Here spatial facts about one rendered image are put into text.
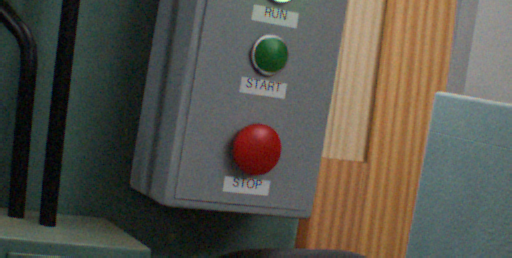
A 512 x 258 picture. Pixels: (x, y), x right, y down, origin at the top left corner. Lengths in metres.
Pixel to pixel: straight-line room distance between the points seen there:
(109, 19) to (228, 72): 0.08
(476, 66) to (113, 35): 2.31
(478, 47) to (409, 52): 0.41
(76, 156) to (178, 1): 0.11
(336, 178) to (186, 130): 1.74
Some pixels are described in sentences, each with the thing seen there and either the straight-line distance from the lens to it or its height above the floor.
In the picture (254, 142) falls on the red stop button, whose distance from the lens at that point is 0.58.
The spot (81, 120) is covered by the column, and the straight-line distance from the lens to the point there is 0.62.
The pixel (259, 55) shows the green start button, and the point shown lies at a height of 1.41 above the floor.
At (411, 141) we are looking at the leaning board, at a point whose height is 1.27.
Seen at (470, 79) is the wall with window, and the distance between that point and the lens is 2.86.
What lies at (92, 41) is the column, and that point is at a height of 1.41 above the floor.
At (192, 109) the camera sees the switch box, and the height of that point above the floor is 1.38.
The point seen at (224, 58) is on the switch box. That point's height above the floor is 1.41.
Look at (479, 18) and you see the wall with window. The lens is 2.87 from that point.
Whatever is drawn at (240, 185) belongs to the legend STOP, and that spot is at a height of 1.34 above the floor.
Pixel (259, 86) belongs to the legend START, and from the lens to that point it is 0.59.
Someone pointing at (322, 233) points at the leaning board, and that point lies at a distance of 2.31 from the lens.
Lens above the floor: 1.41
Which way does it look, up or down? 3 degrees down
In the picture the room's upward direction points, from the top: 10 degrees clockwise
